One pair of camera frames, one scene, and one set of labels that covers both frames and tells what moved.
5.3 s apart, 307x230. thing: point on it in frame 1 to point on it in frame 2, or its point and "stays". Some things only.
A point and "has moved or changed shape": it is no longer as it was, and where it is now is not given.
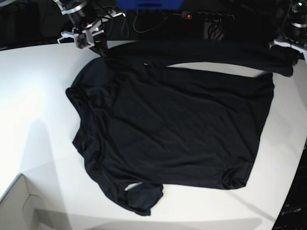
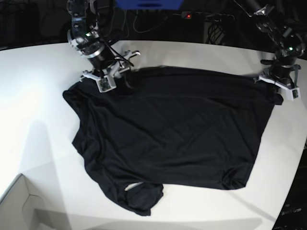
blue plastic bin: (148, 5) stays
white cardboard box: (23, 208) stays
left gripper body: (87, 33) to (105, 77)
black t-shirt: (141, 127) has moved or changed shape
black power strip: (203, 16) stays
